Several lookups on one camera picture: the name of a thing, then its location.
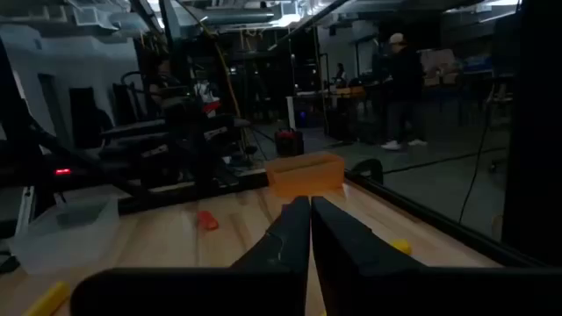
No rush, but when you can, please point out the long red block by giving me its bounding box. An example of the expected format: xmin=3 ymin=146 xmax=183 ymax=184
xmin=195 ymin=210 xmax=220 ymax=233

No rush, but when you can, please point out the clear plastic bin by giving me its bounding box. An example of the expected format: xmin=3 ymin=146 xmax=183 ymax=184
xmin=11 ymin=196 xmax=120 ymax=277

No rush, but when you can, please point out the red and black bag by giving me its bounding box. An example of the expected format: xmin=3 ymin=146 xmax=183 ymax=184
xmin=274 ymin=126 xmax=306 ymax=158

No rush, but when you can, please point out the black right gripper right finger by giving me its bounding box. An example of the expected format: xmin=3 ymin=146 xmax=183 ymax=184
xmin=311 ymin=196 xmax=562 ymax=316

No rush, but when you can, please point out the black partition panel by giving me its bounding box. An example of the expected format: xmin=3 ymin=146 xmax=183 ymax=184
xmin=501 ymin=0 xmax=562 ymax=267

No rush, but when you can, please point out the seated person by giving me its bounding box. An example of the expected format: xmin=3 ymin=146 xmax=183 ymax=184
xmin=334 ymin=61 xmax=349 ymax=85

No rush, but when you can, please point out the yellow block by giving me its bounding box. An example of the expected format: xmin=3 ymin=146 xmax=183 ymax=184
xmin=22 ymin=280 xmax=72 ymax=316
xmin=389 ymin=238 xmax=414 ymax=257

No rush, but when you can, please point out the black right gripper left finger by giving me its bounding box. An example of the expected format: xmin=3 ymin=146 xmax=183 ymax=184
xmin=69 ymin=195 xmax=313 ymax=316

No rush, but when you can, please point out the black floor cable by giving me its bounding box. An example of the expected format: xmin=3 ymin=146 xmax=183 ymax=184
xmin=382 ymin=147 xmax=508 ymax=176

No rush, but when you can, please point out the wooden desk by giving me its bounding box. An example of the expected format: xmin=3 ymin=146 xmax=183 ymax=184
xmin=296 ymin=84 xmax=366 ymax=101

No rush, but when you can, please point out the orange translucent plastic bin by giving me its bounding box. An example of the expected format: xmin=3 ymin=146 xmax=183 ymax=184
xmin=264 ymin=152 xmax=347 ymax=199

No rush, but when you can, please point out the black frame bracket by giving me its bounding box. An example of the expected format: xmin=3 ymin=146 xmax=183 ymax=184
xmin=350 ymin=158 xmax=385 ymax=186

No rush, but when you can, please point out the standing person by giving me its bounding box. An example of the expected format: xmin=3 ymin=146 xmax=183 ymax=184
xmin=379 ymin=32 xmax=429 ymax=152

